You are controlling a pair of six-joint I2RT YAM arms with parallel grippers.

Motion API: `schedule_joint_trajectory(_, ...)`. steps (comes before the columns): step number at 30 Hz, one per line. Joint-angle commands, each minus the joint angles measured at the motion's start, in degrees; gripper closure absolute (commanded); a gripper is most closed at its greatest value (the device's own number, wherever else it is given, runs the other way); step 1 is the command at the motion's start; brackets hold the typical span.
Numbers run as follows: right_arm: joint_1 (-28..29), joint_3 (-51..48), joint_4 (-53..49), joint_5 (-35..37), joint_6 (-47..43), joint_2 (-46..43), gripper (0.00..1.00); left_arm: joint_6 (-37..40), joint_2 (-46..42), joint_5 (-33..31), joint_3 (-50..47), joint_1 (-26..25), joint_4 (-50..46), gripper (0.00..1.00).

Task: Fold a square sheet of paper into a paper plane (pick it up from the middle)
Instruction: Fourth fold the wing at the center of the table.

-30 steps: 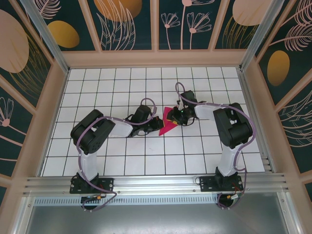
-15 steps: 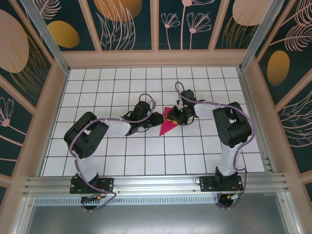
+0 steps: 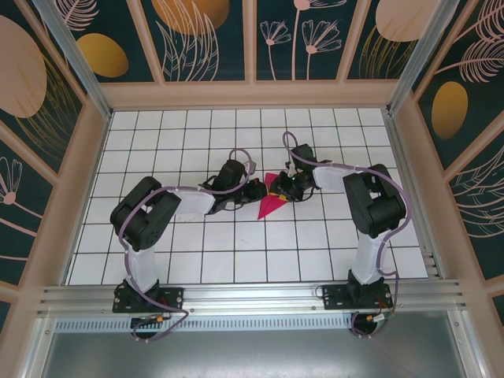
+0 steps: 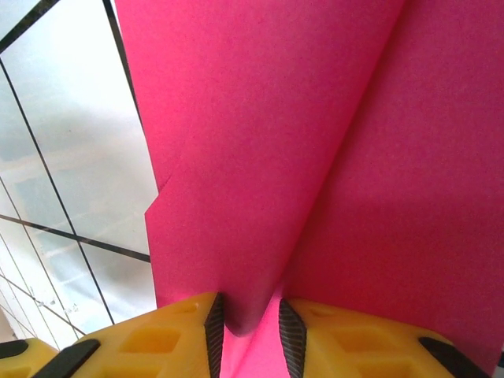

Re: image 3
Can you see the grey metal sheet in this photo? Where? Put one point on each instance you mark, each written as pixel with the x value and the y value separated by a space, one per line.
pixel 252 354

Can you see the pink square paper sheet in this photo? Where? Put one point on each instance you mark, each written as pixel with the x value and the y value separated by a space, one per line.
pixel 267 206

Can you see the small circuit board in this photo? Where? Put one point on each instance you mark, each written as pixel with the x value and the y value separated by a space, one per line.
pixel 151 319
pixel 378 317

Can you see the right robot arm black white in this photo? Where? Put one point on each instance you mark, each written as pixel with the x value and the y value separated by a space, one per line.
pixel 374 204

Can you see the aluminium side rail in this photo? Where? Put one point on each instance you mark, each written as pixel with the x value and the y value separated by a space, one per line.
pixel 405 157

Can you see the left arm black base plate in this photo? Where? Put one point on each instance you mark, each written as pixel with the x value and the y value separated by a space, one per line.
pixel 173 299

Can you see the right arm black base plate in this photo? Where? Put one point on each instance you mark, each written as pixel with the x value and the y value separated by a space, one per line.
pixel 334 297

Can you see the aluminium frame post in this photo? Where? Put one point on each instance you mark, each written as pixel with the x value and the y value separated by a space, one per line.
pixel 420 59
pixel 78 67

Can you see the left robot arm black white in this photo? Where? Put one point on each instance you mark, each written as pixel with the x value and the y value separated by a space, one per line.
pixel 145 216

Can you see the aluminium mounting rail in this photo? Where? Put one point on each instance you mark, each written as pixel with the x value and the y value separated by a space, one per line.
pixel 252 295

